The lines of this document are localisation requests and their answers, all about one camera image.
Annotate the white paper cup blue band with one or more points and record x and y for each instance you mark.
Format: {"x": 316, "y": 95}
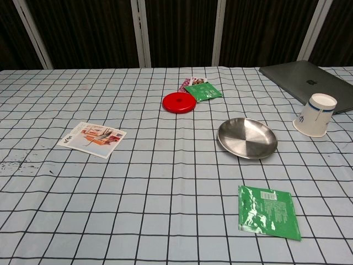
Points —
{"x": 314, "y": 118}

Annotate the silver metal plate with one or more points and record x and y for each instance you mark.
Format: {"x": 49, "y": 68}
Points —
{"x": 248, "y": 138}

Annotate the red round plastic disc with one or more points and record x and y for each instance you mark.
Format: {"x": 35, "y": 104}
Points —
{"x": 179, "y": 102}

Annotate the pink white packet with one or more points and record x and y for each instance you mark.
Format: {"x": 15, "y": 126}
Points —
{"x": 184, "y": 86}

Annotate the green foil sachet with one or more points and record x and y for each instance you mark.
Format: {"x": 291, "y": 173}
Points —
{"x": 204, "y": 91}
{"x": 267, "y": 212}

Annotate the queen face playing card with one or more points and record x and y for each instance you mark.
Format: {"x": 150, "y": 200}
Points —
{"x": 197, "y": 80}

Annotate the light blue checked tablecloth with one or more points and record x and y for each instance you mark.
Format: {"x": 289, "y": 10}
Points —
{"x": 138, "y": 193}

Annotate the illustrated postcard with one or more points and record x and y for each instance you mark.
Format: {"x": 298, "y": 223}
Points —
{"x": 93, "y": 139}

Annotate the grey closed laptop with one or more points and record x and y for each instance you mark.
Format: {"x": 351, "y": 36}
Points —
{"x": 303, "y": 80}

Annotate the white partition frame post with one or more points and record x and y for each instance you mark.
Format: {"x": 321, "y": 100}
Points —
{"x": 141, "y": 33}
{"x": 311, "y": 30}
{"x": 219, "y": 33}
{"x": 33, "y": 33}

